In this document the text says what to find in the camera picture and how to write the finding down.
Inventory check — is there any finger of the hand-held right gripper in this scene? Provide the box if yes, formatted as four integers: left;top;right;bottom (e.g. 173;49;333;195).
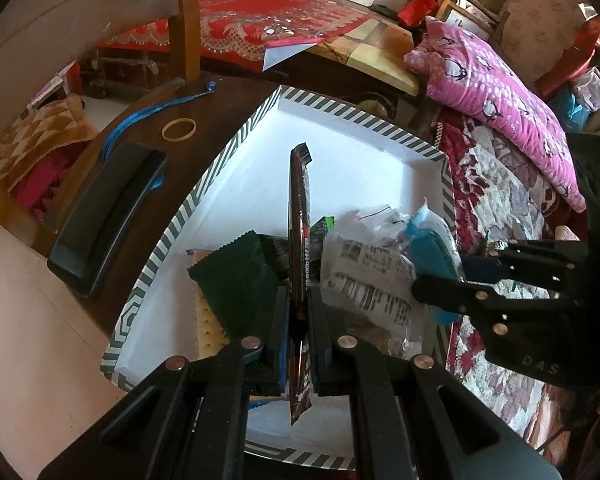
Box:
411;273;537;342
459;240;567;287

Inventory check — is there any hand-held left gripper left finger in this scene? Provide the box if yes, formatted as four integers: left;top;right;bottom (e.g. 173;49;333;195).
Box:
37;285;291;480

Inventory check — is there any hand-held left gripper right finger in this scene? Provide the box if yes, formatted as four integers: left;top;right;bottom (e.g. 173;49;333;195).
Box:
307;287;552;480

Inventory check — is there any blue and white snack packet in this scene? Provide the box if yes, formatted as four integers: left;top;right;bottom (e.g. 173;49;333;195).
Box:
404;200;464;326

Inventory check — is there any white black-print snack packet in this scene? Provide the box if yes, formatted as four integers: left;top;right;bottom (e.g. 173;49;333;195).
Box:
320;232;422;347

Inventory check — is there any long cracker packet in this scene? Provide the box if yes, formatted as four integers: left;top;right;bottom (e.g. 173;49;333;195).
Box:
186;247;231;362

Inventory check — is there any dark green snack packet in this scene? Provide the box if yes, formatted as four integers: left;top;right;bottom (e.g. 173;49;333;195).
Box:
187;230;281;341

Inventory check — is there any dark glossy snack packet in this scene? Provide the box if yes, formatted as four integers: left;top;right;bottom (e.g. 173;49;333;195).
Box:
284;143;314;427

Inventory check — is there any black and green snack packet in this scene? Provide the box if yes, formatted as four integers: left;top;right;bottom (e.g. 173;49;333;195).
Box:
307;215;337;261

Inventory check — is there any striped cardboard box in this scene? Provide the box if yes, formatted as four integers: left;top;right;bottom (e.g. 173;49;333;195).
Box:
100;85;457;468

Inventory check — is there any floral fleece blanket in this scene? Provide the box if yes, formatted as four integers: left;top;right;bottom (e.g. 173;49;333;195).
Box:
430;105;600;461

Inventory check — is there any pink penguin print pillow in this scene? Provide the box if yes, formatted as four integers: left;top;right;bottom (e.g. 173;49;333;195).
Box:
404;15;589;214

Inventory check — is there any white plastic bag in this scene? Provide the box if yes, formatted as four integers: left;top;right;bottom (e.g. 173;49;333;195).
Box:
565;66;600;127

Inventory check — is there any black plastic case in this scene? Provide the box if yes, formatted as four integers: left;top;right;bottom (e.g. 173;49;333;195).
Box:
47;142;169;299

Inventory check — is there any plaid yellow tablecloth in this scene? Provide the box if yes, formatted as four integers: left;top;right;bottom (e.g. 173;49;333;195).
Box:
300;20;422;94

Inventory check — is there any tan rubber band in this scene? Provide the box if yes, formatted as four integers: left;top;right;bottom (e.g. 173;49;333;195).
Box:
161;117;199;142

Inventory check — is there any red bag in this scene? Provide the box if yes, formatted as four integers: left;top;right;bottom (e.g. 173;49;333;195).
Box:
397;0;442;29

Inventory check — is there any pink cloth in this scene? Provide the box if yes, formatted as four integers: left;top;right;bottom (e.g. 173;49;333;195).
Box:
10;154;77;222

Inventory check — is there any orange checked cloth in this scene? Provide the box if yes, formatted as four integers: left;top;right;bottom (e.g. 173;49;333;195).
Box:
0;99;99;187

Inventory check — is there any red patterned tablecloth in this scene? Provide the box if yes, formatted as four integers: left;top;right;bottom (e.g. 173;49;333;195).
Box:
97;0;377;69

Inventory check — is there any wooden chair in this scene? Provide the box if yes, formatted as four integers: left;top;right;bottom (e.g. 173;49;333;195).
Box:
0;0;204;196

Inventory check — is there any wooden frame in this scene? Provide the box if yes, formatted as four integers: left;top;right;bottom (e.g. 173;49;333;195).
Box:
435;0;502;42

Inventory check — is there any blue lanyard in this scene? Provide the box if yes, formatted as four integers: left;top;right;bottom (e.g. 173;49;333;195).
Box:
102;80;218;194

